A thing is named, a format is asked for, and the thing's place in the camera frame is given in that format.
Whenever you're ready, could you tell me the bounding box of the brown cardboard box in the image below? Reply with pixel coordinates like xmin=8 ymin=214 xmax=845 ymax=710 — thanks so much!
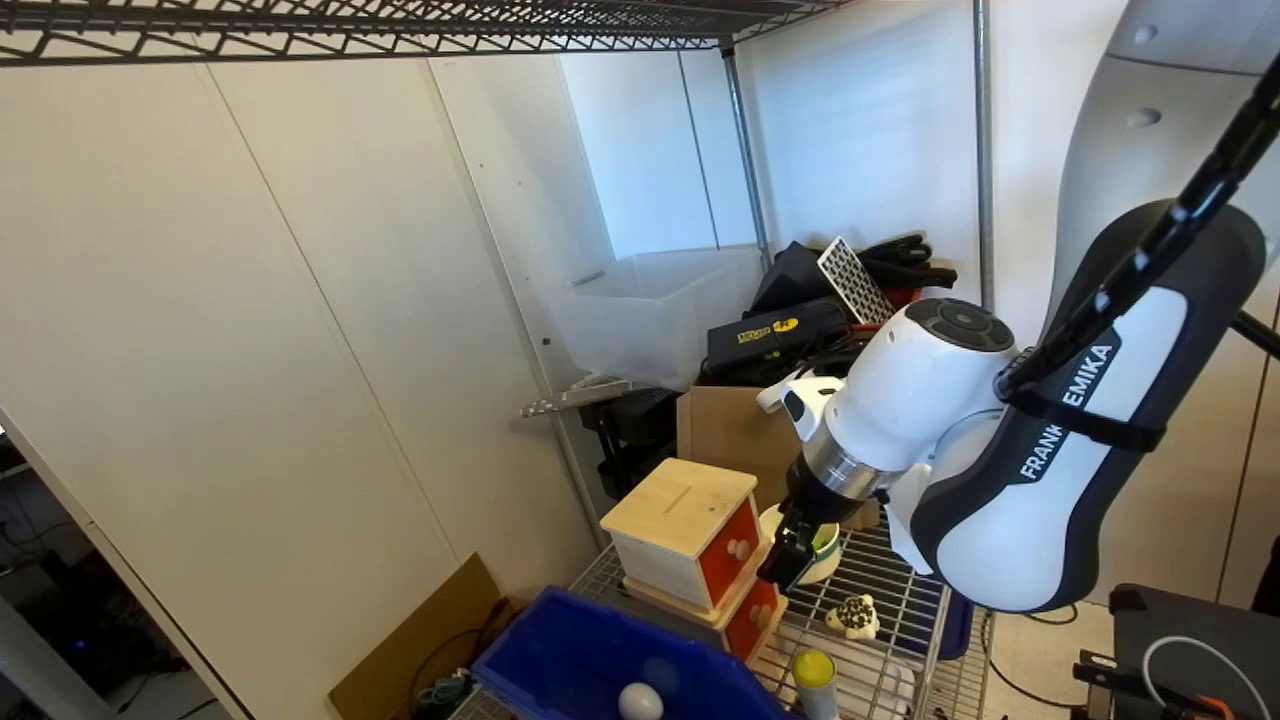
xmin=674 ymin=382 xmax=814 ymax=511

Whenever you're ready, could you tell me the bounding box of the blue plastic bin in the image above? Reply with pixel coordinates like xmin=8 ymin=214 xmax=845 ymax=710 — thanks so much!
xmin=467 ymin=586 xmax=793 ymax=720

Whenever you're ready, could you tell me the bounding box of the black clamp orange handle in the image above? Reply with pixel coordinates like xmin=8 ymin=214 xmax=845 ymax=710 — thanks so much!
xmin=1073 ymin=650 xmax=1237 ymax=720

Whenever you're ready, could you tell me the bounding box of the black fabric bundle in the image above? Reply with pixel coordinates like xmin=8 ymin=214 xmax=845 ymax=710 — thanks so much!
xmin=753 ymin=234 xmax=965 ymax=326

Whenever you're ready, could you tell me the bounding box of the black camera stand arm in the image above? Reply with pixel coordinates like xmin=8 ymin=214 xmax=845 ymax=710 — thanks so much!
xmin=1229 ymin=308 xmax=1280 ymax=365

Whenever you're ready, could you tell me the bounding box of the wooden two-drawer cabinet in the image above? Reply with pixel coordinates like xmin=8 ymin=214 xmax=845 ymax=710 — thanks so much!
xmin=595 ymin=458 xmax=793 ymax=670

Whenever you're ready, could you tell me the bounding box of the white cable loop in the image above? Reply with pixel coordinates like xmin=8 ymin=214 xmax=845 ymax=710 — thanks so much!
xmin=1139 ymin=628 xmax=1273 ymax=720

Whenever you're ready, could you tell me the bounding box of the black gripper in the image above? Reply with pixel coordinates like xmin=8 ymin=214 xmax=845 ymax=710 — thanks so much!
xmin=757 ymin=511 xmax=839 ymax=594

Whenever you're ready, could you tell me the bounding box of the black boxy object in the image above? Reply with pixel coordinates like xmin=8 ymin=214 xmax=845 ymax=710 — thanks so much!
xmin=582 ymin=387 xmax=686 ymax=503

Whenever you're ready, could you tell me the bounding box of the black floor cable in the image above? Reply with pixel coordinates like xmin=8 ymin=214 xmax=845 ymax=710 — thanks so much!
xmin=976 ymin=605 xmax=1088 ymax=711

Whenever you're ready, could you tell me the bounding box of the black white spotted toy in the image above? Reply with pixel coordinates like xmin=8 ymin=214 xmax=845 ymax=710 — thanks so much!
xmin=822 ymin=594 xmax=885 ymax=646

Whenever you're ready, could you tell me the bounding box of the silver wire shelf rack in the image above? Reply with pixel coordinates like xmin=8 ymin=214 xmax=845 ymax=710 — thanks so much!
xmin=0 ymin=0 xmax=995 ymax=720

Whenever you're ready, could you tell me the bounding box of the red drawer with wooden knob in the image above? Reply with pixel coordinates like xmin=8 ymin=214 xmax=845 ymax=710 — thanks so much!
xmin=720 ymin=574 xmax=793 ymax=670
xmin=698 ymin=496 xmax=772 ymax=610

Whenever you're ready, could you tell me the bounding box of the silver metal rail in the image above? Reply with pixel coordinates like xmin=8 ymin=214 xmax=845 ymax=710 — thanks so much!
xmin=513 ymin=375 xmax=647 ymax=434

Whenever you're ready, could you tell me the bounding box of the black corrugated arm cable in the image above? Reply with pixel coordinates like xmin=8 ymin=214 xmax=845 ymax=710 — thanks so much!
xmin=995 ymin=58 xmax=1280 ymax=419

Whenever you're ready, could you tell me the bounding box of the brown flat board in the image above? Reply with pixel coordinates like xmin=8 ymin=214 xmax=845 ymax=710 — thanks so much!
xmin=328 ymin=551 xmax=513 ymax=720

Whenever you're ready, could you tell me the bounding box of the white keyboard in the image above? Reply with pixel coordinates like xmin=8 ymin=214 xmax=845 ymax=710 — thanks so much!
xmin=814 ymin=238 xmax=899 ymax=329

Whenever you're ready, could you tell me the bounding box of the light blue tube yellow cap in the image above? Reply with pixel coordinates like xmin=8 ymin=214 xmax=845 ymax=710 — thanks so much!
xmin=790 ymin=646 xmax=845 ymax=720

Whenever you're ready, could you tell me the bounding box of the clear plastic storage bin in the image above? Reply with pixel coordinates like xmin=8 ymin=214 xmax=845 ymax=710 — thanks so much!
xmin=537 ymin=246 xmax=772 ymax=397

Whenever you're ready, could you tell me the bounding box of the black case yellow logo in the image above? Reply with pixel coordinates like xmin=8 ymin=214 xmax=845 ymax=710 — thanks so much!
xmin=698 ymin=294 xmax=872 ymax=392

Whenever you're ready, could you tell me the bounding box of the white toy knife yellow handle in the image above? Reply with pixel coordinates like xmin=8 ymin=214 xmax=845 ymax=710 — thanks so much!
xmin=616 ymin=679 xmax=669 ymax=720

